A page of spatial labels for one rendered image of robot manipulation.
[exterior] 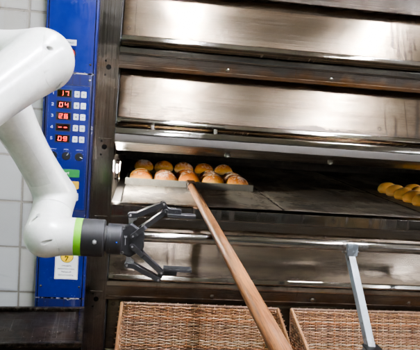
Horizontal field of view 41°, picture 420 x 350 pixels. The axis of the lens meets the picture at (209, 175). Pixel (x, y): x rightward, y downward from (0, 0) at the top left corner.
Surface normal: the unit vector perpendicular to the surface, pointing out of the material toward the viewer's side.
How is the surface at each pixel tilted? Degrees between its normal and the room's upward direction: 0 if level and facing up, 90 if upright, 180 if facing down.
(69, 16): 90
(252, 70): 90
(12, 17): 90
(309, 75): 90
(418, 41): 70
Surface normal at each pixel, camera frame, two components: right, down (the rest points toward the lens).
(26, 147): 0.41, 0.64
